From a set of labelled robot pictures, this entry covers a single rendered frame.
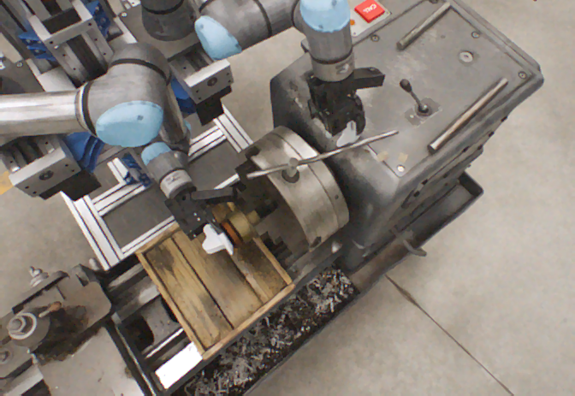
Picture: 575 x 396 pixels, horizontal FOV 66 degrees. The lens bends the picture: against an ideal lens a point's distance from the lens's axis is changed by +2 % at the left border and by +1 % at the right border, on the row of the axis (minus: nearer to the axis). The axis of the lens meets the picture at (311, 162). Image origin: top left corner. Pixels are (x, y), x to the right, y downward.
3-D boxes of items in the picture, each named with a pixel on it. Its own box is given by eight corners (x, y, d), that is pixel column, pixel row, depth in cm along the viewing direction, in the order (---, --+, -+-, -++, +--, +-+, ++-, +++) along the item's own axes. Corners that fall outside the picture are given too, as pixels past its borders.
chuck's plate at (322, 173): (274, 151, 135) (277, 105, 106) (338, 233, 129) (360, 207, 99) (264, 158, 134) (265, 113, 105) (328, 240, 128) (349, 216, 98)
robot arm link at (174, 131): (108, 14, 92) (162, 130, 137) (99, 56, 88) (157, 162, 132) (165, 16, 93) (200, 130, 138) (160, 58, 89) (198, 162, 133)
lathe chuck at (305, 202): (264, 158, 134) (265, 113, 104) (328, 240, 128) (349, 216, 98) (240, 174, 131) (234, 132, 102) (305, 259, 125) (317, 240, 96)
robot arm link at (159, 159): (169, 149, 124) (161, 134, 116) (190, 178, 120) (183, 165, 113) (145, 164, 122) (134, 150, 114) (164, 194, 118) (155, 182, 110)
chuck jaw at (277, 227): (288, 199, 111) (318, 233, 106) (290, 208, 115) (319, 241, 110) (252, 226, 108) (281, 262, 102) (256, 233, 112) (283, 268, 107)
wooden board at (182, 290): (225, 195, 137) (223, 190, 133) (296, 288, 125) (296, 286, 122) (139, 254, 128) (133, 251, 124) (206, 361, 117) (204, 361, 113)
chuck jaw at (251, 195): (273, 183, 115) (253, 147, 109) (281, 190, 111) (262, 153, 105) (238, 208, 112) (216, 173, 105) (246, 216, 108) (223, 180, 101)
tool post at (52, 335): (65, 307, 107) (44, 301, 98) (79, 333, 105) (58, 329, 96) (34, 328, 105) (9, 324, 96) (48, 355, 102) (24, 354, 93)
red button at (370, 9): (370, 2, 122) (370, -4, 120) (384, 15, 120) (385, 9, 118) (352, 12, 120) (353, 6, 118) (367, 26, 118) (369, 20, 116)
